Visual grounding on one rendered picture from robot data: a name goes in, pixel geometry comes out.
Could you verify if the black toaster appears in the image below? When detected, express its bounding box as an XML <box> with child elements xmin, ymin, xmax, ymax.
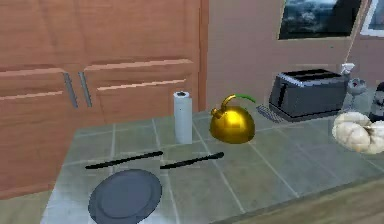
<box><xmin>256</xmin><ymin>68</ymin><xmax>350</xmax><ymax>124</ymax></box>

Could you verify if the white paper towel roll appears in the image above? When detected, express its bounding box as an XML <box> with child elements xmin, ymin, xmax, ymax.
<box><xmin>172</xmin><ymin>90</ymin><xmax>194</xmax><ymax>145</ymax></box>

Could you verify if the golden kettle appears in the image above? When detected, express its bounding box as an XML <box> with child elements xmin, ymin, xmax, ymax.
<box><xmin>209</xmin><ymin>93</ymin><xmax>257</xmax><ymax>145</ymax></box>

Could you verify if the black knife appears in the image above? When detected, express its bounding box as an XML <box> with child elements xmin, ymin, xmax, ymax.
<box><xmin>84</xmin><ymin>150</ymin><xmax>164</xmax><ymax>170</ymax></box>
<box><xmin>159</xmin><ymin>151</ymin><xmax>225</xmax><ymax>170</ymax></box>

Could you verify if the white spray bottle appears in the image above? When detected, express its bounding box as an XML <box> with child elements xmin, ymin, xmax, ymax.
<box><xmin>340</xmin><ymin>62</ymin><xmax>356</xmax><ymax>77</ymax></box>

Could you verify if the dark framed picture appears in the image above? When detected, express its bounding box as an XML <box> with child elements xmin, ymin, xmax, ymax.
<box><xmin>277</xmin><ymin>0</ymin><xmax>363</xmax><ymax>41</ymax></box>

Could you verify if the white framed window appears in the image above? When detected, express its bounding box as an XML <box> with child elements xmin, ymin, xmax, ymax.
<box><xmin>360</xmin><ymin>0</ymin><xmax>384</xmax><ymax>38</ymax></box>

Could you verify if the grey round plate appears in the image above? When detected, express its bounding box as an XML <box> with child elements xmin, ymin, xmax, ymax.
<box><xmin>87</xmin><ymin>168</ymin><xmax>163</xmax><ymax>224</ymax></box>

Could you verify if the brown wooden cupboard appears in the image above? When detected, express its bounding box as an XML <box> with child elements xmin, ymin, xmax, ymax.
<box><xmin>0</xmin><ymin>0</ymin><xmax>210</xmax><ymax>200</ymax></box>

